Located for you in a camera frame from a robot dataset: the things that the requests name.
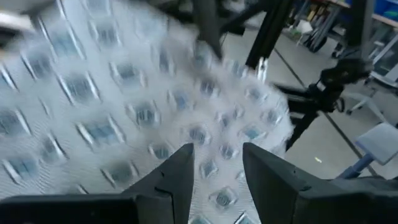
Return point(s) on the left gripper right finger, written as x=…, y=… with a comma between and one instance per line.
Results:
x=280, y=199

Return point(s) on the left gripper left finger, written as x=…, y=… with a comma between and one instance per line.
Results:
x=168, y=193

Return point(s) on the grey patterned cloth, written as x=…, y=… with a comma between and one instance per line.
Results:
x=93, y=93

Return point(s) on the white office chair base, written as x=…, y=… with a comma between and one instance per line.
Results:
x=367, y=104

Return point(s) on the black cart wheel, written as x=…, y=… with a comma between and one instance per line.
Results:
x=316, y=43

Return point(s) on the dark vertical pillar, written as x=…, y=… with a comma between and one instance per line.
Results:
x=359, y=25

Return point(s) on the shelf with blue bins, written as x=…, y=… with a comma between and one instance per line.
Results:
x=385, y=9

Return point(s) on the grey chair with blue post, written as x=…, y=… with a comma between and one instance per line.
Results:
x=381, y=141

